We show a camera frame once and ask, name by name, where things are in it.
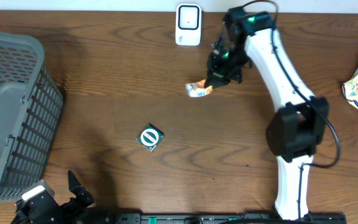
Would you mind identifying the orange small box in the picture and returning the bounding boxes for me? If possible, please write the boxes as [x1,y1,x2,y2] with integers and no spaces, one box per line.
[185,80,213,98]

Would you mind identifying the green small box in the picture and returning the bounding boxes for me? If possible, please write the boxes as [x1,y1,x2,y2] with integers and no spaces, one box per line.
[136,124,164,152]

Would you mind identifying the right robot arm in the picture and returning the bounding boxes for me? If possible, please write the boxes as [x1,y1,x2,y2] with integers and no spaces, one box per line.
[204,6,329,220]

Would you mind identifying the white barcode scanner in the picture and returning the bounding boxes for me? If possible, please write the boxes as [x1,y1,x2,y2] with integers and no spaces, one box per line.
[175,3,202,46]

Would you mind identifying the grey plastic mesh basket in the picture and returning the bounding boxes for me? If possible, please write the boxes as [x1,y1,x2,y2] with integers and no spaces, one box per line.
[0,32,64,202]

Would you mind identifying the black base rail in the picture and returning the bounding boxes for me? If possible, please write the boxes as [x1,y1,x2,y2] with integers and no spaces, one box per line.
[114,212,347,224]

